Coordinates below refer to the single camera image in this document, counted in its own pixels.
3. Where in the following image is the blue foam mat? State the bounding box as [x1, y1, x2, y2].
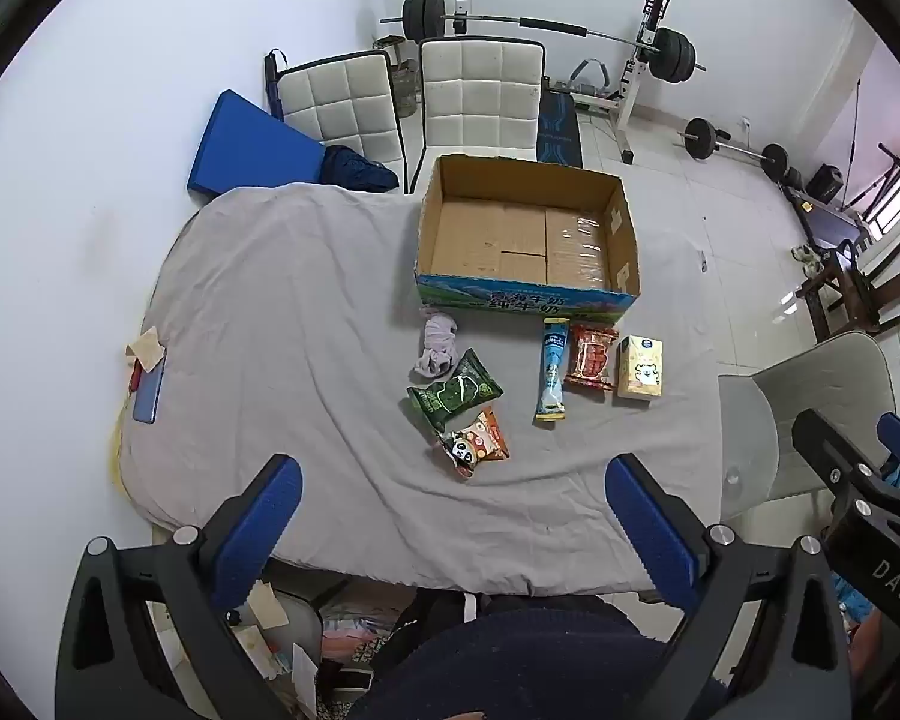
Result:
[187, 90, 326, 203]

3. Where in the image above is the blue black pole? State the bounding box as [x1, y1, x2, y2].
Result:
[265, 49, 286, 121]

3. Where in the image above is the paper scraps pile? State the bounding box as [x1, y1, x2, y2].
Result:
[225, 581, 323, 720]

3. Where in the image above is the yellow bear carton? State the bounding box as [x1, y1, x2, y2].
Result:
[616, 335, 664, 401]

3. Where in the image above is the red snack packet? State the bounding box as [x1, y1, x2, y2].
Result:
[565, 322, 620, 391]

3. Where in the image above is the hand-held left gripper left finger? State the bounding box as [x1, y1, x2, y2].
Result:
[54, 454, 305, 720]

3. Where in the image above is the dark blue cloth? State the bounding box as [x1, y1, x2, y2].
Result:
[319, 144, 400, 194]

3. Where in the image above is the green snack packet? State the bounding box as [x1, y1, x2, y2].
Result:
[407, 349, 504, 432]

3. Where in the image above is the person's dark clothing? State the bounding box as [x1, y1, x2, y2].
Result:
[345, 592, 728, 720]

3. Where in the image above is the black speaker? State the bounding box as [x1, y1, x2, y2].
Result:
[806, 165, 842, 203]

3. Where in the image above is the cardboard box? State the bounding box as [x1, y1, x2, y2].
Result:
[414, 154, 641, 316]

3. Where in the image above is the black blue weight bench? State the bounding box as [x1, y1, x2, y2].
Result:
[536, 75, 586, 168]

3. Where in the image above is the brown wooden chair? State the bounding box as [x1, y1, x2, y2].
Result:
[795, 234, 900, 342]

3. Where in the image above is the grey green bucket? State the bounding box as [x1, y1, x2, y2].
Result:
[375, 34, 421, 117]

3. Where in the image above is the pink cloth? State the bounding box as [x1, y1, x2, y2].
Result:
[411, 310, 460, 381]

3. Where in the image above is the short barbell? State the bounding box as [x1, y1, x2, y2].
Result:
[679, 118, 790, 182]

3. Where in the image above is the long blue snack packet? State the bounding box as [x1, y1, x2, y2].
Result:
[534, 317, 571, 422]

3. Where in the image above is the white padded chair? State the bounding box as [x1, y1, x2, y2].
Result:
[409, 37, 548, 192]
[266, 49, 410, 196]

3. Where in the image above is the blue phone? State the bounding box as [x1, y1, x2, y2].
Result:
[133, 356, 164, 425]

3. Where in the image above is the beige plastic chair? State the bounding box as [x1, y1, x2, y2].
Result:
[718, 331, 900, 518]

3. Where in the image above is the white barbell rack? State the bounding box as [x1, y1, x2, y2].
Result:
[450, 0, 668, 166]

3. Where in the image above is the orange panda snack packet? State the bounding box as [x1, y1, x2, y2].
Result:
[433, 406, 511, 479]

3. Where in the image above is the long barbell with plates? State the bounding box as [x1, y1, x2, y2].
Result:
[379, 0, 706, 83]

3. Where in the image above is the grey curved exercise bar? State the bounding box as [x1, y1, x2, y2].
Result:
[570, 58, 612, 98]

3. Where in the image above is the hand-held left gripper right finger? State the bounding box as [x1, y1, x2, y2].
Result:
[604, 454, 852, 720]

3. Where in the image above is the black treadmill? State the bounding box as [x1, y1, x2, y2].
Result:
[784, 184, 871, 248]

